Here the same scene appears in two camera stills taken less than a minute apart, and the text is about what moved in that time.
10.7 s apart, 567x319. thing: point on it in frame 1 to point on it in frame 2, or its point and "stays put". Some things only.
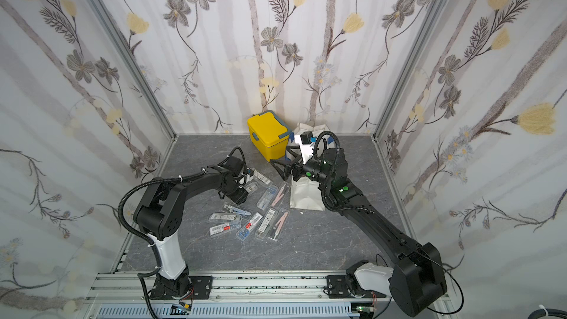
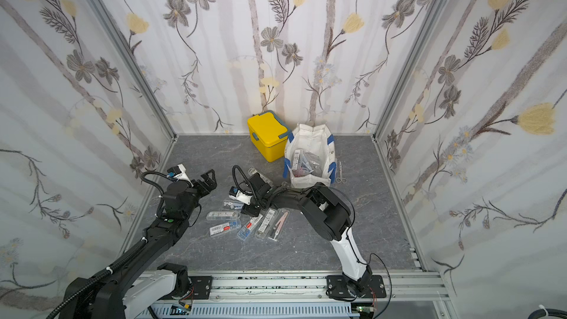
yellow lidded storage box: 269,134 stays put
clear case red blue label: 244,232 stays put
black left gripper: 241,197 to 211,184
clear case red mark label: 221,228 stays put
